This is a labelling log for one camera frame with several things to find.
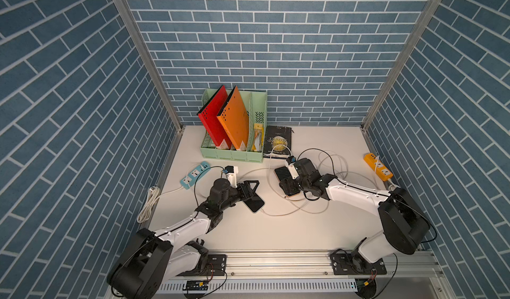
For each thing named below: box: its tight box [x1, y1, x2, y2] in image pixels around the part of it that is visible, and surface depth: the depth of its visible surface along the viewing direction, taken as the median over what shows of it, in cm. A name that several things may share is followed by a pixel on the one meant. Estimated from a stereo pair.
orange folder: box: [216, 85, 250, 151], surface depth 96 cm
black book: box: [262, 124, 295, 160], surface depth 114 cm
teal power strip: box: [179, 160, 212, 191], surface depth 98 cm
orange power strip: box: [363, 152, 394, 182], surface depth 101 cm
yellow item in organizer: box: [252, 123, 265, 153], surface depth 114 cm
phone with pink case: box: [243, 192, 265, 213], surface depth 93 cm
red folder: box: [196, 85, 232, 149], surface depth 90 cm
